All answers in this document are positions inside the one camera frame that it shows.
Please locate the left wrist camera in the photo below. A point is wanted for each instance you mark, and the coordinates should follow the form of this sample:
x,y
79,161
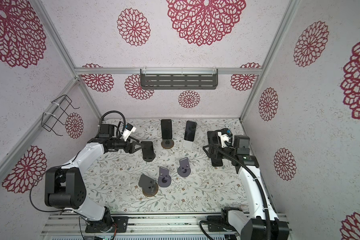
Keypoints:
x,y
128,130

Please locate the dark left phone stand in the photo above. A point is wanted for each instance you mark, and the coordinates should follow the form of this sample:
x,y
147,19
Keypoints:
x,y
148,159

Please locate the black phone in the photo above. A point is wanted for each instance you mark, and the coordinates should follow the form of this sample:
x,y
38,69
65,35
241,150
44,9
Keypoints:
x,y
217,162
166,127
213,138
190,131
148,149

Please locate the wooden base phone stand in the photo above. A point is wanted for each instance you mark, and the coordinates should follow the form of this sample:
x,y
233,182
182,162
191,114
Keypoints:
x,y
149,185

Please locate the clear acrylic phone stand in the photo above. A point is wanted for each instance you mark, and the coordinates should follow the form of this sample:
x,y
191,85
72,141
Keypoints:
x,y
188,145

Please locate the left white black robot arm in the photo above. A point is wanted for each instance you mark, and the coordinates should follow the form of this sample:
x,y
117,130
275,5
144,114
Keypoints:
x,y
64,185

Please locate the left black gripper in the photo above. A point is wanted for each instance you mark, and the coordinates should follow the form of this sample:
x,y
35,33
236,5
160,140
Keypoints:
x,y
132,149

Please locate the grey round phone stand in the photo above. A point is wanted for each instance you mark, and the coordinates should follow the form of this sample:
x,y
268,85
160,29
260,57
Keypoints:
x,y
164,179

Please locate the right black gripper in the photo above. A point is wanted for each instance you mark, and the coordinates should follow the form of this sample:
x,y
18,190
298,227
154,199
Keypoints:
x,y
212,151

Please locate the dark grey wall shelf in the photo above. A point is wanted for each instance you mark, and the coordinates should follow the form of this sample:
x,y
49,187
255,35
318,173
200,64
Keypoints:
x,y
179,80

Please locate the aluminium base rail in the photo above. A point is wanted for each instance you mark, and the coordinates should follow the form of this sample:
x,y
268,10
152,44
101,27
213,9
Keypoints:
x,y
138,224

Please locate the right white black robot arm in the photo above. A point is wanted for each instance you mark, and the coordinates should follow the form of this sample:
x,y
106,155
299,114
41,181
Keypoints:
x,y
262,222

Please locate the back wooden base stand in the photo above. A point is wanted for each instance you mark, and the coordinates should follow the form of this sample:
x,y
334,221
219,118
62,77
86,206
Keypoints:
x,y
167,144

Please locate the black wire wall rack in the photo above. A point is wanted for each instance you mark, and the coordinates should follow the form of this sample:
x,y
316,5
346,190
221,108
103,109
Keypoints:
x,y
54,117

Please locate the grey round right stand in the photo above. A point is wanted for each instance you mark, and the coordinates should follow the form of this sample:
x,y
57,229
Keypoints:
x,y
184,169

